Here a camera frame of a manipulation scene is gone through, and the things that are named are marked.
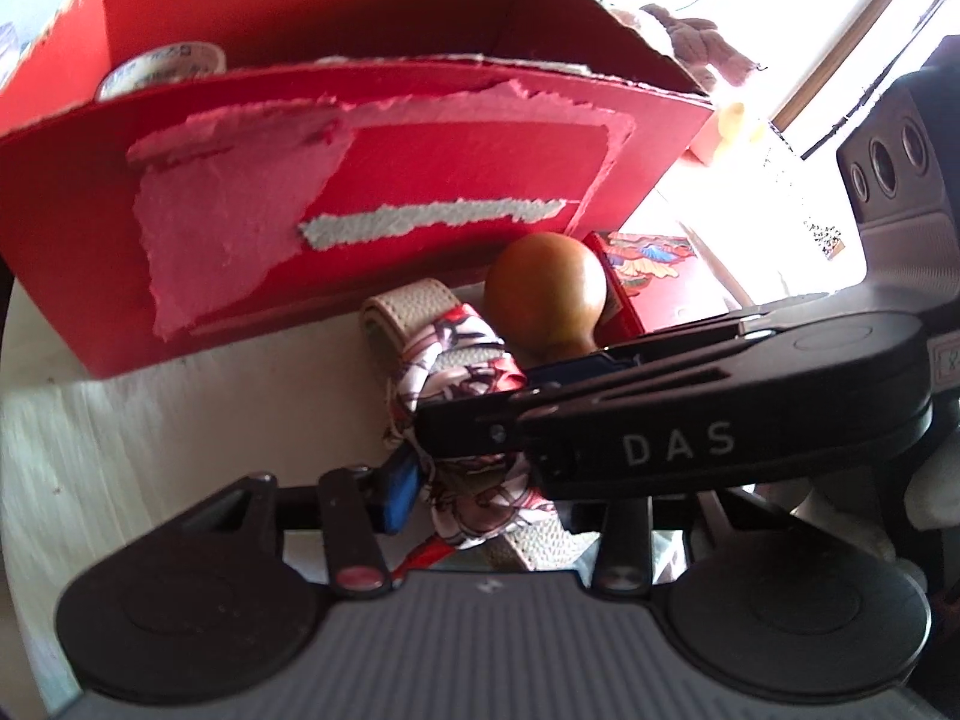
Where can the red cardboard box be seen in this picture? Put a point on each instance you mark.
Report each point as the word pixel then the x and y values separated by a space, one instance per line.
pixel 450 165

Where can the brown plush toy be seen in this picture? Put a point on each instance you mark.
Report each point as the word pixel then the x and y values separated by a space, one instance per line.
pixel 697 37

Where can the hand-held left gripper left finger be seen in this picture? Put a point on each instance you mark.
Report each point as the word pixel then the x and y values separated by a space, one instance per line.
pixel 397 484

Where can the yellow pink duck plush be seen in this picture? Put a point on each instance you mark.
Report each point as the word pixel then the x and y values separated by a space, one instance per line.
pixel 731 120

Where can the brown wooden gourd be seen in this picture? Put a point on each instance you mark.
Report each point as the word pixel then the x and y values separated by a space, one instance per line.
pixel 544 285

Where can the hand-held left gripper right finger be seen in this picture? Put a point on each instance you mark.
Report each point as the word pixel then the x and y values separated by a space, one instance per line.
pixel 622 532

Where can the red patterned gift box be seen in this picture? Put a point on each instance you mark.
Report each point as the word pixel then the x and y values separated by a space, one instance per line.
pixel 660 292

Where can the red white printed scarf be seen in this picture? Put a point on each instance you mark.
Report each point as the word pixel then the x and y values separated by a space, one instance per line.
pixel 457 349

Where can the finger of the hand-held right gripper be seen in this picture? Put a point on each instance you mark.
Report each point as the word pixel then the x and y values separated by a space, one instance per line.
pixel 577 373
pixel 465 427

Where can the white printed tape roll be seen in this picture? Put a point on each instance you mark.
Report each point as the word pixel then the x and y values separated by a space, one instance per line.
pixel 161 64

